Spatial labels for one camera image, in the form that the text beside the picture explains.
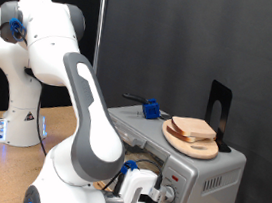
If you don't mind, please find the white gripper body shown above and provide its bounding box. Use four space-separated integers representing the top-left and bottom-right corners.
116 165 161 203

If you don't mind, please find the glass oven door with handle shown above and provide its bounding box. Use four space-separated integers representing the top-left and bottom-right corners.
105 114 175 164

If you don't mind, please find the metal spatula with blue block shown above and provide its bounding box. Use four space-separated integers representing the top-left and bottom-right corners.
119 92 176 123

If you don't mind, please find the silver oven knob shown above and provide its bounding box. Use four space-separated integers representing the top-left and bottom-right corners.
162 184 178 203

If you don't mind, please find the silver toaster oven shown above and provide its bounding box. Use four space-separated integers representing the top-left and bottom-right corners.
95 98 253 203

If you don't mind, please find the white bread slice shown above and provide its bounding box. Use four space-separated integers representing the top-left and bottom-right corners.
164 125 201 145
169 114 219 141

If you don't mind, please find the round wooden cutting board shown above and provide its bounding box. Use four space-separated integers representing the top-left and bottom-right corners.
158 118 222 162

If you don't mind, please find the black metal bookend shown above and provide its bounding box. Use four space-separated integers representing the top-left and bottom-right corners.
200 78 241 154

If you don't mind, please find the dark grey backdrop panel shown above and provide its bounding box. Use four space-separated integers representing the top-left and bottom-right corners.
80 0 272 203

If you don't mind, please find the vertical metal pole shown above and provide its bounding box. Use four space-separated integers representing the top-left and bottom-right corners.
89 0 108 74

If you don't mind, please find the blue cable clip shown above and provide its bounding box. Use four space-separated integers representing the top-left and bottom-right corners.
6 17 29 43
119 158 140 177

